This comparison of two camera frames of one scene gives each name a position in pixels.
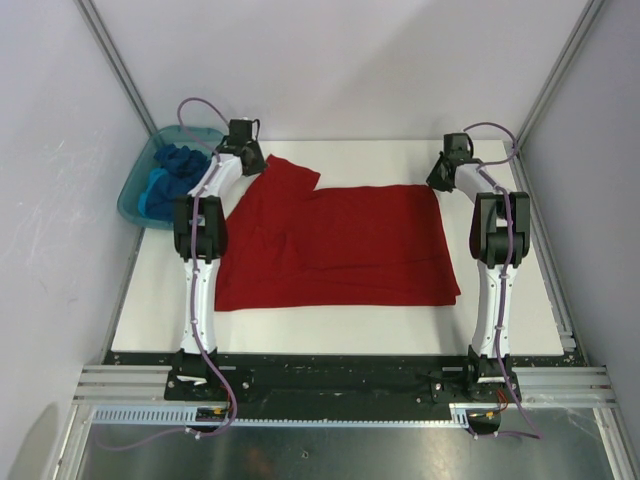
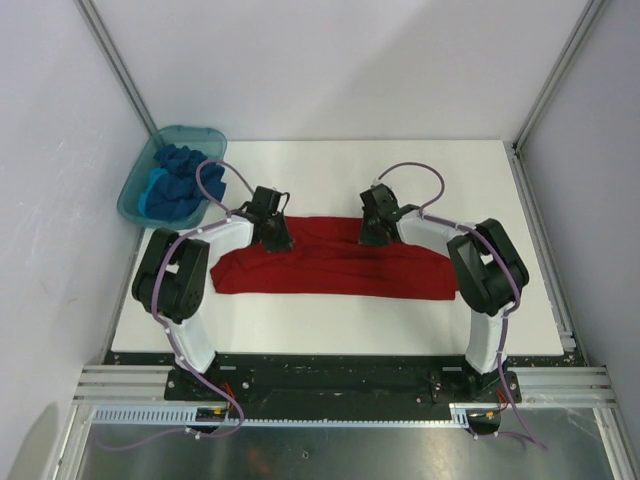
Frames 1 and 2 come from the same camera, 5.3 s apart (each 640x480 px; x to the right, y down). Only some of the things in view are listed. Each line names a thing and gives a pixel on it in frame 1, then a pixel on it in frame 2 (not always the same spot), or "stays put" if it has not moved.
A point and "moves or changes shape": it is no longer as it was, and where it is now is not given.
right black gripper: (434, 178) to (365, 238)
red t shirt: (284, 244) moves or changes shape
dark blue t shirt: (183, 168) stays put
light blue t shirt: (154, 174) stays put
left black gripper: (261, 163) to (285, 242)
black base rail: (342, 382) stays put
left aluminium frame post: (98, 29) stays put
